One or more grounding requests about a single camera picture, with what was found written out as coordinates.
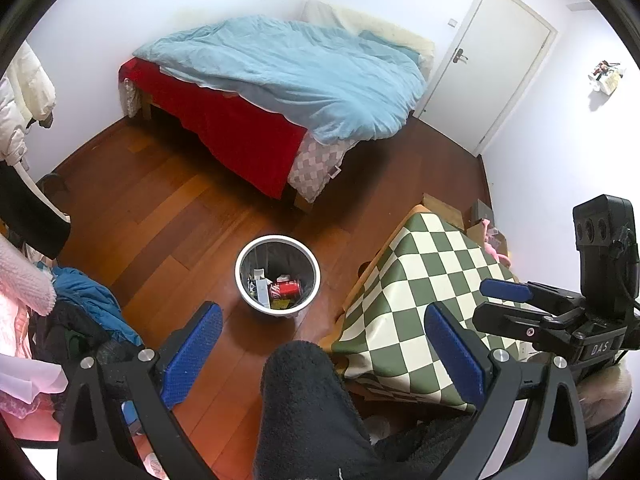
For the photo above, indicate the blue garment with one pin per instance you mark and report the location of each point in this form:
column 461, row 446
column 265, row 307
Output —
column 95, row 300

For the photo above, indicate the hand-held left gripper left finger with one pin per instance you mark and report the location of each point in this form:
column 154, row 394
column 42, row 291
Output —
column 192, row 355

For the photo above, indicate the white trash bin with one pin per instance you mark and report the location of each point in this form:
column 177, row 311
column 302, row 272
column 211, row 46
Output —
column 247, row 260

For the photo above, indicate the green white checkered tablecloth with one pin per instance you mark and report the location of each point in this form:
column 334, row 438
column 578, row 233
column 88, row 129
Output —
column 430, row 270

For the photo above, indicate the red bed sheet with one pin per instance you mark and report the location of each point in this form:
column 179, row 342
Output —
column 220, row 130

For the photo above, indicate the light blue duvet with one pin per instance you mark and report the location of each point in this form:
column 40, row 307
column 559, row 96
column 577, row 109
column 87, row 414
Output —
column 300, row 75

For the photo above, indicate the red soda can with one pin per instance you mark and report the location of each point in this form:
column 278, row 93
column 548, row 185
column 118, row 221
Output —
column 286, row 288

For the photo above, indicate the pink toy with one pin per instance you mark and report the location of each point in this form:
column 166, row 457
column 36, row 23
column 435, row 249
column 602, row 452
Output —
column 492, row 250

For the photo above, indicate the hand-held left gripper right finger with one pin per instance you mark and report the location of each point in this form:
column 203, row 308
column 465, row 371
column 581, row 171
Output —
column 455, row 355

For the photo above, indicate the brown cardboard box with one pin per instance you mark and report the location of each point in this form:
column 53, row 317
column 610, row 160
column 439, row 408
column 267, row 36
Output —
column 445, row 210

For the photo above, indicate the grey cardboard box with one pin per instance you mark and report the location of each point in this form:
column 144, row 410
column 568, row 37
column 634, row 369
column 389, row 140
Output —
column 481, row 210

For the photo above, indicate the checkered mattress cover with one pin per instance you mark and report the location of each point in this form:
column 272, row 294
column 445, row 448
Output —
column 317, row 170

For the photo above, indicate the pale pink cloth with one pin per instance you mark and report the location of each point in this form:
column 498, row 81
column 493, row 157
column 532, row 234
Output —
column 22, row 360

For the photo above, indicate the black fleece garment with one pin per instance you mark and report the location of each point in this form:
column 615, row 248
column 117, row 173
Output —
column 300, row 410

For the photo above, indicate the cream pillow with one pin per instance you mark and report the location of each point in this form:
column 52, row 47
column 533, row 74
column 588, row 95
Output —
column 390, row 30

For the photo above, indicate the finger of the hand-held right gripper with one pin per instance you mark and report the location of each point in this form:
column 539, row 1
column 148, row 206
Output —
column 505, row 290
column 515, row 325

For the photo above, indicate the person's right forearm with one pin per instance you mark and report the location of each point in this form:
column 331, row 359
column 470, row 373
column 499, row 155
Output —
column 607, row 395

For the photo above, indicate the pink fuzzy cloth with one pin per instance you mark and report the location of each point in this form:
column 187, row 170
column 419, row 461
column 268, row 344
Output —
column 27, row 280

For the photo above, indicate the white paper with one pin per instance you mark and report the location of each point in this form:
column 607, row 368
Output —
column 283, row 278

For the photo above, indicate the white pink toothpaste box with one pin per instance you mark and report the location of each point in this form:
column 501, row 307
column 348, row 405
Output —
column 261, row 288

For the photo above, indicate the white door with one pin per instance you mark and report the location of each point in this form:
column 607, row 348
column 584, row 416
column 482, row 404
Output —
column 495, row 60

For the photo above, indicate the white puffer jacket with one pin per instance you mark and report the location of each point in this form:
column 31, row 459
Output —
column 22, row 95

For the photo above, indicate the wooden table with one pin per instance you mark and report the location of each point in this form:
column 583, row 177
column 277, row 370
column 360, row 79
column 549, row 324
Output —
column 362, row 285

